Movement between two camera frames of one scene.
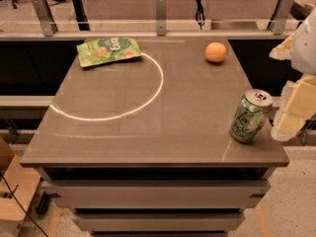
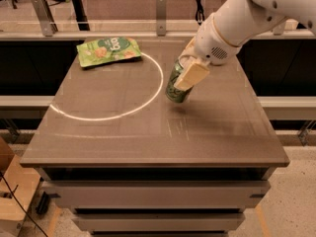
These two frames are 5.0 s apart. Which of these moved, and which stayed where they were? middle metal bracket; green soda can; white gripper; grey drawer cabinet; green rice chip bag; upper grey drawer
Moved: white gripper; green soda can
Stayed: middle metal bracket; green rice chip bag; upper grey drawer; grey drawer cabinet
